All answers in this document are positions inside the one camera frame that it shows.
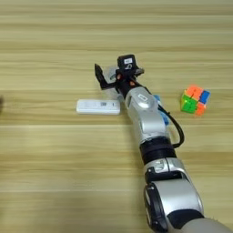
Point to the white rectangular device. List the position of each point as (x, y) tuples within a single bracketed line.
[(98, 107)]

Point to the colourful puzzle cube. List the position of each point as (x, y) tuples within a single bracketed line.
[(195, 100)]

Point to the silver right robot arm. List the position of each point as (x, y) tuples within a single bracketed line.
[(148, 121)]

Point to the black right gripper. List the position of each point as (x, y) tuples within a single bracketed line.
[(126, 80)]

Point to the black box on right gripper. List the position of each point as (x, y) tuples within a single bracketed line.
[(126, 62)]

